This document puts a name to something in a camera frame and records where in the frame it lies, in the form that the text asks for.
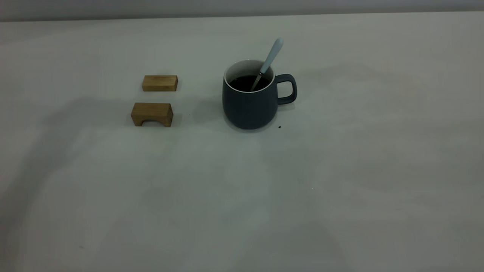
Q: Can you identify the dark grey ceramic mug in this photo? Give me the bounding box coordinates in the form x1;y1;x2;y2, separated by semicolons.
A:
222;59;298;130

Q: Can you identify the spoon with pale blue handle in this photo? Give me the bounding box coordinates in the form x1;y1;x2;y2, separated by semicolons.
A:
250;37;284;92

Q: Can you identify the arched wooden block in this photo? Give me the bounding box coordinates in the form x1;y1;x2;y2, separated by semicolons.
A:
131;102;174;127

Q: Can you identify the flat wooden block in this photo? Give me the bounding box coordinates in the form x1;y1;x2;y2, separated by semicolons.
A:
142;75;178;92

